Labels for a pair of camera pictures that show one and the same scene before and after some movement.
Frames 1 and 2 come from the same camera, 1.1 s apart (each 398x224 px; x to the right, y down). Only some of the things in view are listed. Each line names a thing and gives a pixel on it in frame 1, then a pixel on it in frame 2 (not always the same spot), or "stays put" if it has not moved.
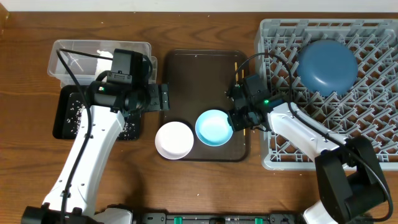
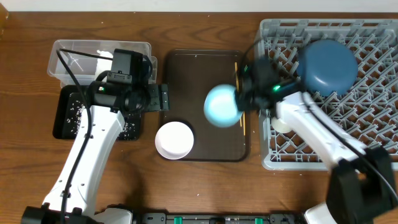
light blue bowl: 212,128 -> 220,107
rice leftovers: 129,130 stays put
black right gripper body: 240,119 -> 247,101
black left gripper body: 153,97 stays put
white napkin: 103,65 stays put
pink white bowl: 174,140 stays put
